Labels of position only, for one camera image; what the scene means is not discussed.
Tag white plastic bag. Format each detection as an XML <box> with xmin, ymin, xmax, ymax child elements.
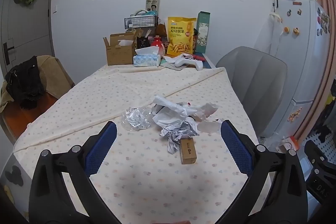
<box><xmin>152</xmin><ymin>95</ymin><xmax>219</xmax><ymax>125</ymax></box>

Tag snack jar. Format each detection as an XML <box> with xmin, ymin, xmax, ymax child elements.
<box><xmin>192</xmin><ymin>28</ymin><xmax>199</xmax><ymax>54</ymax></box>

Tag white game controller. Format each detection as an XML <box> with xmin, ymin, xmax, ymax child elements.
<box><xmin>164</xmin><ymin>53</ymin><xmax>204</xmax><ymax>71</ymax></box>

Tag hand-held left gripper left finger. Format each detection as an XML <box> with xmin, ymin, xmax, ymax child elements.
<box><xmin>29</xmin><ymin>120</ymin><xmax>118</xmax><ymax>224</ymax></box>

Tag white hanging tote bag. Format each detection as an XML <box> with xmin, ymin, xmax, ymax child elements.
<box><xmin>268</xmin><ymin>13</ymin><xmax>284</xmax><ymax>57</ymax></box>

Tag black wire basket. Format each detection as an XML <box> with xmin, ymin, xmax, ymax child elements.
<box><xmin>124</xmin><ymin>15</ymin><xmax>159</xmax><ymax>29</ymax></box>

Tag small brown cardboard box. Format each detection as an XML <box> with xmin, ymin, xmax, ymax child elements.
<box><xmin>179</xmin><ymin>138</ymin><xmax>197</xmax><ymax>165</ymax></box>

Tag yellow magnet cluster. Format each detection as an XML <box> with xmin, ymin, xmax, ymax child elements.
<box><xmin>287</xmin><ymin>107</ymin><xmax>302</xmax><ymax>122</ymax></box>

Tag white refrigerator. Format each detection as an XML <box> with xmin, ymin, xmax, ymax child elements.
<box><xmin>259</xmin><ymin>0</ymin><xmax>332</xmax><ymax>141</ymax></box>

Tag white torn paper piece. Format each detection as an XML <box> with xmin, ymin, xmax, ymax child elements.
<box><xmin>197</xmin><ymin>120</ymin><xmax>220</xmax><ymax>134</ymax></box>

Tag grey door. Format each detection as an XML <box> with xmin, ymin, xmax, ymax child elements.
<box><xmin>0</xmin><ymin>0</ymin><xmax>56</xmax><ymax>75</ymax></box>

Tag printed paper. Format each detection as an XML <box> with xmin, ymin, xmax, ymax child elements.
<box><xmin>160</xmin><ymin>120</ymin><xmax>199</xmax><ymax>154</ymax></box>

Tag yellow snack bag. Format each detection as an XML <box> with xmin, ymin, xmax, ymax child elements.
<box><xmin>167</xmin><ymin>17</ymin><xmax>197</xmax><ymax>57</ymax></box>

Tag loose papers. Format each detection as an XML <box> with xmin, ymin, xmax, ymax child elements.
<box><xmin>161</xmin><ymin>55</ymin><xmax>185</xmax><ymax>71</ymax></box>

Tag group of picture magnets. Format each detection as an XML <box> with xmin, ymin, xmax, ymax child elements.
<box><xmin>316</xmin><ymin>6</ymin><xmax>332</xmax><ymax>36</ymax></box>

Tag orange and white box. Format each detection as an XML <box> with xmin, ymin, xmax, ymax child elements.
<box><xmin>278</xmin><ymin>136</ymin><xmax>300</xmax><ymax>154</ymax></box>

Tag black door handle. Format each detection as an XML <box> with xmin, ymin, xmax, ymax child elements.
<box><xmin>3</xmin><ymin>42</ymin><xmax>15</xmax><ymax>65</ymax></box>

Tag red ceramic bottle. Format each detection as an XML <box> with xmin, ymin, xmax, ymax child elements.
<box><xmin>150</xmin><ymin>35</ymin><xmax>166</xmax><ymax>55</ymax></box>

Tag floral cream tablecloth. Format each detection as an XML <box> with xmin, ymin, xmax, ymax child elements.
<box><xmin>13</xmin><ymin>65</ymin><xmax>273</xmax><ymax>224</ymax></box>

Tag black pen holder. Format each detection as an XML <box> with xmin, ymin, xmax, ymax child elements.
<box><xmin>136</xmin><ymin>35</ymin><xmax>151</xmax><ymax>50</ymax></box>

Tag tall green box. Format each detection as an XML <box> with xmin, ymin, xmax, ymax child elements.
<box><xmin>196</xmin><ymin>11</ymin><xmax>211</xmax><ymax>54</ymax></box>

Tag black garment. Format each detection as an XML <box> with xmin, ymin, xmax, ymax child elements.
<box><xmin>5</xmin><ymin>55</ymin><xmax>47</xmax><ymax>109</ymax></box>

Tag open cardboard box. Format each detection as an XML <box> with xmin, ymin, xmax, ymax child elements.
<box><xmin>103</xmin><ymin>29</ymin><xmax>144</xmax><ymax>66</ymax></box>

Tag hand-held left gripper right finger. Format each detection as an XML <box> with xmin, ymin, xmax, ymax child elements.
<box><xmin>218</xmin><ymin>120</ymin><xmax>308</xmax><ymax>224</ymax></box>

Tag clear plastic floor bag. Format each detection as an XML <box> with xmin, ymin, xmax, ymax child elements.
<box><xmin>259</xmin><ymin>132</ymin><xmax>287</xmax><ymax>151</ymax></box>

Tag brown plush toy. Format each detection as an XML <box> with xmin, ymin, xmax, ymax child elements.
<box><xmin>155</xmin><ymin>24</ymin><xmax>168</xmax><ymax>38</ymax></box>

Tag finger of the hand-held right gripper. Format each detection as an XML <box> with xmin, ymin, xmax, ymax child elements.
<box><xmin>304</xmin><ymin>139</ymin><xmax>336</xmax><ymax>180</ymax></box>

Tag blue tissue pack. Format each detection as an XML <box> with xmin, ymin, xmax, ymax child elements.
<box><xmin>133</xmin><ymin>46</ymin><xmax>161</xmax><ymax>67</ymax></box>

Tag clear plastic wrapper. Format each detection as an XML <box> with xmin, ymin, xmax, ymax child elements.
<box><xmin>121</xmin><ymin>106</ymin><xmax>154</xmax><ymax>131</ymax></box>

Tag grey office chair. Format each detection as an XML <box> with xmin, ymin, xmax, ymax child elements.
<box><xmin>215</xmin><ymin>46</ymin><xmax>288</xmax><ymax>137</ymax></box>

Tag orange wooden chair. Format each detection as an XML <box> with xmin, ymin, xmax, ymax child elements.
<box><xmin>3</xmin><ymin>94</ymin><xmax>59</xmax><ymax>146</ymax></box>

